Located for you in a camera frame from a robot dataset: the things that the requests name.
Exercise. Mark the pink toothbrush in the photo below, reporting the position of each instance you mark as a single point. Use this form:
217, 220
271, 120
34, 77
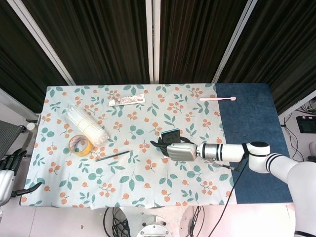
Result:
217, 99

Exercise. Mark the grey ribbed radiator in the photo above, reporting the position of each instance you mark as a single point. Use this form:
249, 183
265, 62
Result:
8, 137

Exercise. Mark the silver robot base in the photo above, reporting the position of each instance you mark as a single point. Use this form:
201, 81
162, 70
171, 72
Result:
154, 228

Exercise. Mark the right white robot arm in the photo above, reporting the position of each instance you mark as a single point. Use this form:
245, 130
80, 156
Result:
229, 151

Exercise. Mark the yellow packing tape roll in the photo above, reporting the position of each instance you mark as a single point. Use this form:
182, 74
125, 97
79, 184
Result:
87, 149

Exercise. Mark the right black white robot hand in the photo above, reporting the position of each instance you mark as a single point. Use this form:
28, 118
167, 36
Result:
180, 151

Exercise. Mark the small white round cap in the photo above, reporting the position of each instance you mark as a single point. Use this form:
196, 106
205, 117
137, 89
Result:
30, 126

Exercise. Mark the floral orange berry tablecloth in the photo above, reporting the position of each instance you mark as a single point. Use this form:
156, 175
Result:
128, 182

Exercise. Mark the dark green pencil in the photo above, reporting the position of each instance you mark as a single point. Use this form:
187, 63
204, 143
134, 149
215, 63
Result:
112, 156

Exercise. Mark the blue felt table mat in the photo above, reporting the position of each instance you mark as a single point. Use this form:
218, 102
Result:
247, 116

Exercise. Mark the black smartphone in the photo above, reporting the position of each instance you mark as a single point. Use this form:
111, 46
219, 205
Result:
171, 136

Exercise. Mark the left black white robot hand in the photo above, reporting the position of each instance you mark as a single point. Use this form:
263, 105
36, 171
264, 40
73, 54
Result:
6, 182

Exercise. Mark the floral toothpaste tube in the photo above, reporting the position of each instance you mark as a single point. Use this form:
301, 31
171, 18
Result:
127, 99

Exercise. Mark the black box with screen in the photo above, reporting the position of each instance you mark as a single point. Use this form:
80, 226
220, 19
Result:
306, 124

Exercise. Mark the black pleated curtain panel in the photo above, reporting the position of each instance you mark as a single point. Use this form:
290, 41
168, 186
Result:
284, 49
22, 71
195, 42
98, 42

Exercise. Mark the clear plastic straw bundle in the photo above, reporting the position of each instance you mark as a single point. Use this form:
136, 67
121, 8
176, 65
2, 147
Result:
85, 123

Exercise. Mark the white partition frame post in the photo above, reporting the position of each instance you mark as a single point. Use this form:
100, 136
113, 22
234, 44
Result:
153, 42
234, 39
42, 39

